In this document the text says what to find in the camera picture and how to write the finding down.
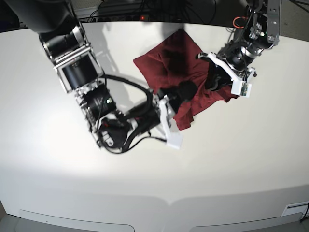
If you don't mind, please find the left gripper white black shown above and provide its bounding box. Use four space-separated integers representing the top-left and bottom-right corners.
197 45 256 91

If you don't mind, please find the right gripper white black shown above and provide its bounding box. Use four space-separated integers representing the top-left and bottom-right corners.
153 81 198 143

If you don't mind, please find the dark red long-sleeve T-shirt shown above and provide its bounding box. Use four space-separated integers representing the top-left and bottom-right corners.
133 29 237 130

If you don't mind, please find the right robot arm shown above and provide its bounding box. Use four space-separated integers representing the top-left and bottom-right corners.
7 0 197 154

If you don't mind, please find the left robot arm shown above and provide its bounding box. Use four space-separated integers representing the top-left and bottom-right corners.
197 0 280 97

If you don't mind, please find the white label plate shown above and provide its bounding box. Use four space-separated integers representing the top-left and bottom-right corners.
281 201 309 217

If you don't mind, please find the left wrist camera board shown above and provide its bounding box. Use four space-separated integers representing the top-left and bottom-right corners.
231 81 252 98

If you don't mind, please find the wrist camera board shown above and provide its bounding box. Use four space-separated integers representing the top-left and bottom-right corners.
166 132 183 149
231 81 252 98

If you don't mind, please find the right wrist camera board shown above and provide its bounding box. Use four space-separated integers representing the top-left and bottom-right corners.
166 132 183 149

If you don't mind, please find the black power strip red switch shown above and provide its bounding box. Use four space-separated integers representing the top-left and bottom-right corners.
89 14 150 23

